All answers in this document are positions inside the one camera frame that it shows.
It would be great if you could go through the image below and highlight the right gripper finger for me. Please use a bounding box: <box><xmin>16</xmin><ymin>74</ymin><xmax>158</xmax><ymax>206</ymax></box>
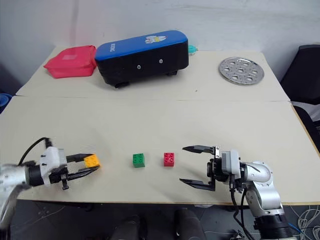
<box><xmin>182</xmin><ymin>144</ymin><xmax>216</xmax><ymax>155</ymax></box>
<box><xmin>178</xmin><ymin>177</ymin><xmax>216</xmax><ymax>193</ymax></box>

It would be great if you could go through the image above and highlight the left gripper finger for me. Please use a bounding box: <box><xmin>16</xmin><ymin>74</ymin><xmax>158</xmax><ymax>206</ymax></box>
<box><xmin>66</xmin><ymin>153</ymin><xmax>95</xmax><ymax>164</ymax></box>
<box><xmin>66</xmin><ymin>166</ymin><xmax>101</xmax><ymax>182</ymax></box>

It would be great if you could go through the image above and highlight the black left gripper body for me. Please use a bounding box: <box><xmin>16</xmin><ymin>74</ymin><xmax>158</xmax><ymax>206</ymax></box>
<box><xmin>48</xmin><ymin>156</ymin><xmax>70</xmax><ymax>191</ymax></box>

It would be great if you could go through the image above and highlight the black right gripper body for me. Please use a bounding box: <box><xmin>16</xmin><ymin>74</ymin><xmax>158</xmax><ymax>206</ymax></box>
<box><xmin>206</xmin><ymin>144</ymin><xmax>230</xmax><ymax>193</ymax></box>

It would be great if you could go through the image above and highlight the yellow toy brick cube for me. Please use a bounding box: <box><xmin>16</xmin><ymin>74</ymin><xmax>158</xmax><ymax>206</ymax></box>
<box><xmin>83</xmin><ymin>153</ymin><xmax>102</xmax><ymax>169</ymax></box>

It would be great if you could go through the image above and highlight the red toy brick cube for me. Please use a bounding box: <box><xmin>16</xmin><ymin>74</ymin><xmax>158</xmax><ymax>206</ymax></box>
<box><xmin>163</xmin><ymin>152</ymin><xmax>176</xmax><ymax>168</ymax></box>

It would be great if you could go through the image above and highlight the green toy brick cube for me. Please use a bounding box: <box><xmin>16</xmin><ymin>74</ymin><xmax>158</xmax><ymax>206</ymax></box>
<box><xmin>132</xmin><ymin>152</ymin><xmax>147</xmax><ymax>169</ymax></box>

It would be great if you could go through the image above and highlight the perforated round metal plate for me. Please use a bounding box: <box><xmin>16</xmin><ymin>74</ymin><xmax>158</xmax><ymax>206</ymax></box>
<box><xmin>218</xmin><ymin>56</ymin><xmax>265</xmax><ymax>87</ymax></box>

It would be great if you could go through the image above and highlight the blue round container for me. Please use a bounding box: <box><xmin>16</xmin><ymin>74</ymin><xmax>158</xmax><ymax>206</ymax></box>
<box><xmin>0</xmin><ymin>92</ymin><xmax>13</xmax><ymax>115</ymax></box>

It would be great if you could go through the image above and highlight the red fabric pouch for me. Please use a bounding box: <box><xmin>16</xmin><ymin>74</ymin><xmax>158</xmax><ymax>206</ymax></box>
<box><xmin>43</xmin><ymin>44</ymin><xmax>98</xmax><ymax>80</ymax></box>

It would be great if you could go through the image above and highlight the small teal object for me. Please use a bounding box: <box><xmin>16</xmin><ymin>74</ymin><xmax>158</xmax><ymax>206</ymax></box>
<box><xmin>187</xmin><ymin>44</ymin><xmax>200</xmax><ymax>57</ymax></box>

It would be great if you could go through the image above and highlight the blue and black padded box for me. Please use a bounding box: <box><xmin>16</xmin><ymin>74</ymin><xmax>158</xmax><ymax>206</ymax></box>
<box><xmin>94</xmin><ymin>30</ymin><xmax>190</xmax><ymax>89</ymax></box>

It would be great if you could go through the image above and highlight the black office chair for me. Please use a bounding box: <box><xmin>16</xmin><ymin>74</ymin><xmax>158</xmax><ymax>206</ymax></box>
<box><xmin>279</xmin><ymin>44</ymin><xmax>320</xmax><ymax>151</ymax></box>

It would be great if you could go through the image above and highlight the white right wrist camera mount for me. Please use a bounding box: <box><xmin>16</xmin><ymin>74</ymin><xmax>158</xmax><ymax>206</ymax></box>
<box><xmin>220</xmin><ymin>149</ymin><xmax>242</xmax><ymax>176</ymax></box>

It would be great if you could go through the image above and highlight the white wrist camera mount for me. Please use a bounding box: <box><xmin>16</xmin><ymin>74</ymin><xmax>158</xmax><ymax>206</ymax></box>
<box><xmin>220</xmin><ymin>149</ymin><xmax>242</xmax><ymax>176</ymax></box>
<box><xmin>39</xmin><ymin>146</ymin><xmax>68</xmax><ymax>186</ymax></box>

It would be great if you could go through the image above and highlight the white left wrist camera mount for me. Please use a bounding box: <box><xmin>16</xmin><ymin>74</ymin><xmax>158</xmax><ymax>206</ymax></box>
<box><xmin>39</xmin><ymin>146</ymin><xmax>68</xmax><ymax>186</ymax></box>

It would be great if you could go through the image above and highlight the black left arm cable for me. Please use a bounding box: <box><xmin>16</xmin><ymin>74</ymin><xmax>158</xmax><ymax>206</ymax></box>
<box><xmin>18</xmin><ymin>136</ymin><xmax>55</xmax><ymax>166</ymax></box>

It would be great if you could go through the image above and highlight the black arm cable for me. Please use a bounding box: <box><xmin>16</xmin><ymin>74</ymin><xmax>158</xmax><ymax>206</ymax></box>
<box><xmin>229</xmin><ymin>183</ymin><xmax>255</xmax><ymax>240</ymax></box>
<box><xmin>18</xmin><ymin>136</ymin><xmax>55</xmax><ymax>166</ymax></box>

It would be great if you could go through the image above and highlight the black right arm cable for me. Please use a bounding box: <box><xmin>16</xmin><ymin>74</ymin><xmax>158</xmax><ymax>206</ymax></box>
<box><xmin>229</xmin><ymin>183</ymin><xmax>255</xmax><ymax>240</ymax></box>

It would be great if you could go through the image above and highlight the thin blue cable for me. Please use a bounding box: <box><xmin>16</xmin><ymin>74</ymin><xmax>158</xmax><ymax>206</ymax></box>
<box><xmin>288</xmin><ymin>221</ymin><xmax>301</xmax><ymax>234</ymax></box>

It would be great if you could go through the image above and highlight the white floor cable bundle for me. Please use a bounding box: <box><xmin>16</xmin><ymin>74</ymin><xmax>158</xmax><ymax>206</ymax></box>
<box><xmin>295</xmin><ymin>206</ymin><xmax>320</xmax><ymax>240</ymax></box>

